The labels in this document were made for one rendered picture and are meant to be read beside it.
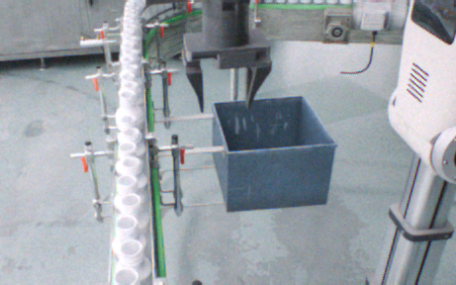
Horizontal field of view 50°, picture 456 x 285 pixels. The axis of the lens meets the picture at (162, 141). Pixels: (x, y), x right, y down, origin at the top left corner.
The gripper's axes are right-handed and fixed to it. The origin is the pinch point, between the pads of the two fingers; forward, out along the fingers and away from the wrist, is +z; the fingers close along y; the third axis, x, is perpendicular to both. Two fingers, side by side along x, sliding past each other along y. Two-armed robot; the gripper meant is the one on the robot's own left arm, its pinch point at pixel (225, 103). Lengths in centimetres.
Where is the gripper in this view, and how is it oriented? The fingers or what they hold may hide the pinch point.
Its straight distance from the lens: 66.2
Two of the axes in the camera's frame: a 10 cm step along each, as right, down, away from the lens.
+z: 0.6, 8.4, 5.4
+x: -0.4, -5.3, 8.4
